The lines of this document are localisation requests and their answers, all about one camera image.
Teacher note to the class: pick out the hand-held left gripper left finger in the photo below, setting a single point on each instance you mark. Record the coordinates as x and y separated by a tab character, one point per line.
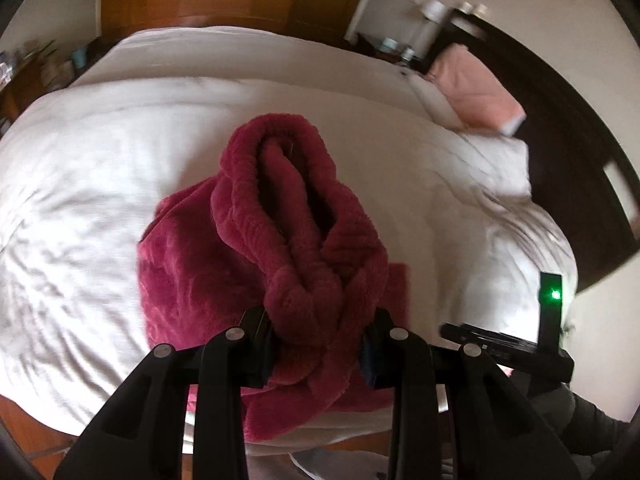
257	350

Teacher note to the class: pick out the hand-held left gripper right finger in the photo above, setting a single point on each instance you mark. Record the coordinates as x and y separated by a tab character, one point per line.
372	360

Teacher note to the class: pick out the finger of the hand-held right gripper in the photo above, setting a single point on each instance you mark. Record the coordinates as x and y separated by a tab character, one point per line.
490	342

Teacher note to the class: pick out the crimson fleece pants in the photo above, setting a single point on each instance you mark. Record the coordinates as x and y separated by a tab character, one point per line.
300	220

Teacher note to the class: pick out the person's right forearm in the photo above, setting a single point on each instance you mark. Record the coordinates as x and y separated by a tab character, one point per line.
580	425

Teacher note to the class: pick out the pink cloth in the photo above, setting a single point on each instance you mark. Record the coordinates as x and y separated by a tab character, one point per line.
506	371

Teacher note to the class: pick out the dark wooden headboard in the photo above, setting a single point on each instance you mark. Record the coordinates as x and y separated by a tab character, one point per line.
575	125

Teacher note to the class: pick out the pink pillow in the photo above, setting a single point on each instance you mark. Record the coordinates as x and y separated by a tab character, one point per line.
475	90

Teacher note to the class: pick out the white pillow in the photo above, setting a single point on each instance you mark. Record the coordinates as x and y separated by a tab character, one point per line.
435	102

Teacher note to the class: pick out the dark nightstand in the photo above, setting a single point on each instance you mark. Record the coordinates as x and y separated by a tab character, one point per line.
387	45

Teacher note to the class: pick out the white bedside lamp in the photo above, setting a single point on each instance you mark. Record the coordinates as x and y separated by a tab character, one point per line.
431	22

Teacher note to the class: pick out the white bed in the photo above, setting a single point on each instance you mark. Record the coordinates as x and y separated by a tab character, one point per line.
150	55

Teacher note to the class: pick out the blue bin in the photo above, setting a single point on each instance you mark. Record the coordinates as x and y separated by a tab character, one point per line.
79	57

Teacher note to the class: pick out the wooden sideboard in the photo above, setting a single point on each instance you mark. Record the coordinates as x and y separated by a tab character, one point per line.
25	95

